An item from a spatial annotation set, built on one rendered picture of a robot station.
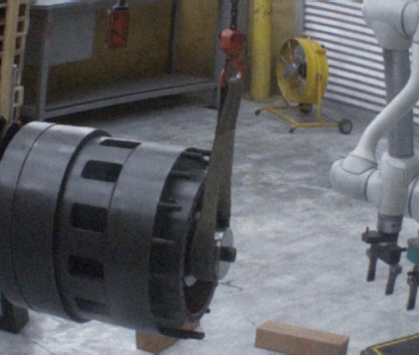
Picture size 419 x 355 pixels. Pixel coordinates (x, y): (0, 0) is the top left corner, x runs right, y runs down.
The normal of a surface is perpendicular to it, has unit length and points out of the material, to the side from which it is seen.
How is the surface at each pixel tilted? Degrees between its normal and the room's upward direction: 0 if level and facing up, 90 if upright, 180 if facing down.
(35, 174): 45
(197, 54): 90
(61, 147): 23
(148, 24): 90
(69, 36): 90
